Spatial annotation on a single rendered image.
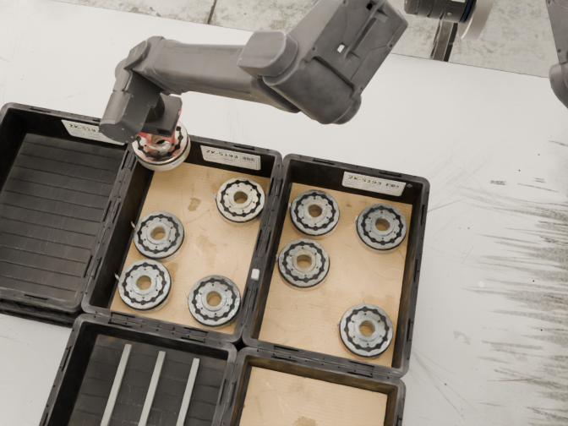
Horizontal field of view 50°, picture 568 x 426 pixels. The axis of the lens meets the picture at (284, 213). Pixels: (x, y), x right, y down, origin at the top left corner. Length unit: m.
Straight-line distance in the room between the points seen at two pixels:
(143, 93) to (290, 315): 0.53
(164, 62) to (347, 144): 0.77
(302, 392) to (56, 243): 0.59
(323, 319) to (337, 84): 0.71
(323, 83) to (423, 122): 1.03
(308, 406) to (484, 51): 1.87
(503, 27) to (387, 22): 2.23
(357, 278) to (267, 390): 0.28
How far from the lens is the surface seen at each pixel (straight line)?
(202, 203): 1.32
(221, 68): 0.71
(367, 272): 1.26
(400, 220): 1.29
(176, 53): 0.85
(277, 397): 1.20
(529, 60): 2.75
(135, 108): 0.94
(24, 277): 1.35
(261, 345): 1.11
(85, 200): 1.37
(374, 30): 0.59
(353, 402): 1.21
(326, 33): 0.57
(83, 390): 1.26
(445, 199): 1.51
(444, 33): 1.84
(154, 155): 1.14
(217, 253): 1.27
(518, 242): 1.52
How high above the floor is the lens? 2.02
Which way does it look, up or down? 66 degrees down
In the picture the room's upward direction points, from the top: 1 degrees clockwise
